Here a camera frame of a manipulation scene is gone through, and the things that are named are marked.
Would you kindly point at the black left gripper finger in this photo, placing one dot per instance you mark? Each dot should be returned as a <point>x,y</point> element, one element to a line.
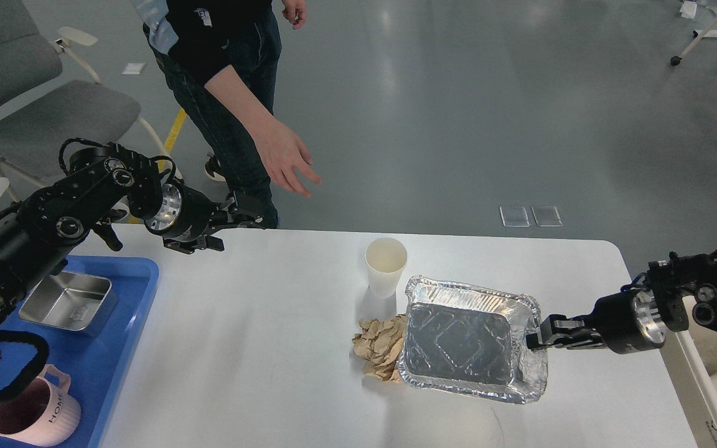
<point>201,242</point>
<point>243,211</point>

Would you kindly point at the white bin right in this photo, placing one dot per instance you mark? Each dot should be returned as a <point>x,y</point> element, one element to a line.
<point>691,358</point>

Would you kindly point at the clear floor plate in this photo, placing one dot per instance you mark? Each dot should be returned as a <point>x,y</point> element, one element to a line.
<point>514,216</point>
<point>547,216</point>

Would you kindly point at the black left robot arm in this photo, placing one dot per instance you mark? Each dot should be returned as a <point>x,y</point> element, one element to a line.
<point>38,233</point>

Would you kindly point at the brown paper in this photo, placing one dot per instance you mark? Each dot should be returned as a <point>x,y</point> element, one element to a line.
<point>379,343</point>

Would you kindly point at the clear floor plate left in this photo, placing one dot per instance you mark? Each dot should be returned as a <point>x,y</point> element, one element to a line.
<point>514,216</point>

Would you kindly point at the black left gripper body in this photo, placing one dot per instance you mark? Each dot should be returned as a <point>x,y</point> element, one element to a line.
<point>184,214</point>

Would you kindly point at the aluminium foil tray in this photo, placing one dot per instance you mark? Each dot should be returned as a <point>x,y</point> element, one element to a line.
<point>471,340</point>

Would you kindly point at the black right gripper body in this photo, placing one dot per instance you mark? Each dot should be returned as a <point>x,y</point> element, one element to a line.
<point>628,322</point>

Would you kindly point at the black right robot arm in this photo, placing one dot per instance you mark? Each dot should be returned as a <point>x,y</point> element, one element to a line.
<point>666,298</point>

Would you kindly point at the clear floor plate right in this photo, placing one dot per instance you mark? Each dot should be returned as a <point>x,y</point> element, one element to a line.
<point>547,216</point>

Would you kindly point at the stainless steel rectangular tray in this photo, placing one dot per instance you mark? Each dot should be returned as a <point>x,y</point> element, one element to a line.
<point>79,303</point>

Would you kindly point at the white paper cup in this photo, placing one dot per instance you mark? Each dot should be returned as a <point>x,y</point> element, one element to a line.
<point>385,259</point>

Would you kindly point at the seated person dark clothes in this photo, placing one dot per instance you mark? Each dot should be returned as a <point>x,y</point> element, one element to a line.
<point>219,59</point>

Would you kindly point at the person's right hand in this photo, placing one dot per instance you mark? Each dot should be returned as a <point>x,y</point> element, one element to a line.
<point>285,157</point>

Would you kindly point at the pink ribbed mug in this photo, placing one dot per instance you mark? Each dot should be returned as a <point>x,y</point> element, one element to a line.
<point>45,413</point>

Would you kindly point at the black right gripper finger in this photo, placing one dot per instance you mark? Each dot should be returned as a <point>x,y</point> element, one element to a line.
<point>561,324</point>
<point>578,342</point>

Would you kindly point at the grey office chair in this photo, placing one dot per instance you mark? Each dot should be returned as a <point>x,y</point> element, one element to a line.
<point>49,94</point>

